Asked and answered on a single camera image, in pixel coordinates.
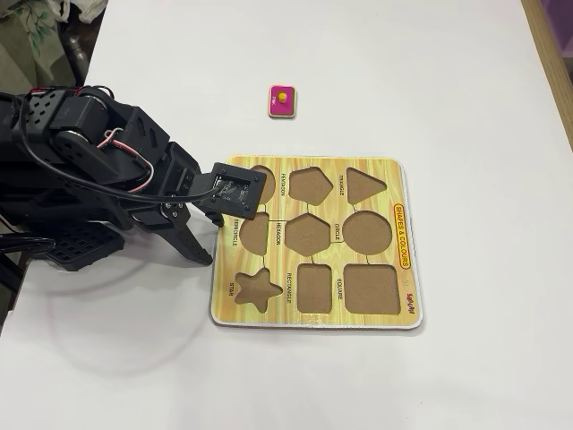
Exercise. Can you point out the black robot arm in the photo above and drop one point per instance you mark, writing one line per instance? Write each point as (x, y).
(40, 197)

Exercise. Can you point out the white plastic bag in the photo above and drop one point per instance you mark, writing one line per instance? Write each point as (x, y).
(85, 5)

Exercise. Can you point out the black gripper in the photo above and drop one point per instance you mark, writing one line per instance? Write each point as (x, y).
(183, 225)

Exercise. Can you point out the dark metal pole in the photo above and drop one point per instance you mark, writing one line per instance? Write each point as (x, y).
(77, 54)

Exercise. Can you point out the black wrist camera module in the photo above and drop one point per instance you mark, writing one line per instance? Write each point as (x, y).
(233, 190)

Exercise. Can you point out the wooden shape puzzle board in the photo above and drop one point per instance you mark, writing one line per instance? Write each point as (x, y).
(336, 259)

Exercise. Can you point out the purple panel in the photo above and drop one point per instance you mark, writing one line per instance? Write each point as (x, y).
(564, 22)

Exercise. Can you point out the pink rectangle piece yellow pin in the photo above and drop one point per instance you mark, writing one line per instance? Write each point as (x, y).
(286, 108)

